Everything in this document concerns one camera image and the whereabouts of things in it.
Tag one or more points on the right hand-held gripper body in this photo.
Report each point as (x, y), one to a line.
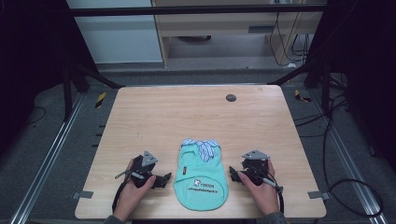
(256, 162)

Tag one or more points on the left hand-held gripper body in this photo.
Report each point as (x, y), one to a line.
(148, 159)

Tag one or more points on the mint green pet shirt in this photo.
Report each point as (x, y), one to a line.
(199, 183)

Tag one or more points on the person's right hand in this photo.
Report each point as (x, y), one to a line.
(261, 196)

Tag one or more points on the person's left hand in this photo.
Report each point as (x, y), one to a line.
(130, 196)

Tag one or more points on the grey round table grommet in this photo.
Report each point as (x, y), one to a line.
(231, 98)

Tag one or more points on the yellow black striped tape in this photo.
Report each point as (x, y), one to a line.
(300, 96)
(100, 100)

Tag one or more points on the black metal stand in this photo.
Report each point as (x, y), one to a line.
(325, 90)
(67, 93)

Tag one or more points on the white plug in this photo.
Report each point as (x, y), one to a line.
(291, 65)

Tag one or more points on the white cabinet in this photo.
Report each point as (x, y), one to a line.
(118, 37)

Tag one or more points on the black curtain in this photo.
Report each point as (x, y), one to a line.
(367, 77)
(31, 62)

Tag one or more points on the light wooden desk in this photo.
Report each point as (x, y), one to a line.
(218, 21)

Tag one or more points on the grey table bracket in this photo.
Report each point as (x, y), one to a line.
(82, 194)
(318, 195)

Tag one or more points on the aluminium floor rail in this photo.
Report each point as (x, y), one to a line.
(49, 155)
(351, 161)

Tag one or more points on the black horizontal frame bar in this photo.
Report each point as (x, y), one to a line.
(186, 10)

